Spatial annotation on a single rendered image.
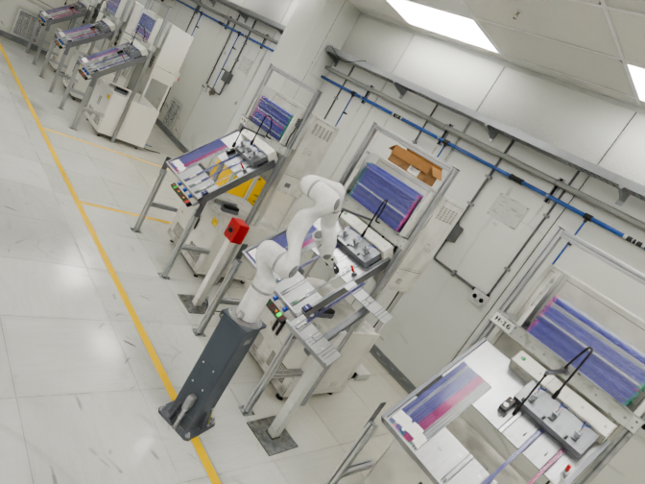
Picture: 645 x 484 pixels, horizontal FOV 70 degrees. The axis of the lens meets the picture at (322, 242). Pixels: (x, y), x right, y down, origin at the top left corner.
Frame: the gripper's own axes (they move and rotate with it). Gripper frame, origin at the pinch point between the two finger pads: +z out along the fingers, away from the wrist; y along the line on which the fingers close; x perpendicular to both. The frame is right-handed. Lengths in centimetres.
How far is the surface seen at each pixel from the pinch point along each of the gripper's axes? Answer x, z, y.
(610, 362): -56, -3, -136
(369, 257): -23.3, 9.1, -4.3
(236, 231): 28, 14, 90
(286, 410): 72, 40, -33
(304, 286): 19.1, 7.6, 7.1
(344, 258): -13.0, 13.0, 10.0
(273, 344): 55, 56, 21
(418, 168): -98, 8, 30
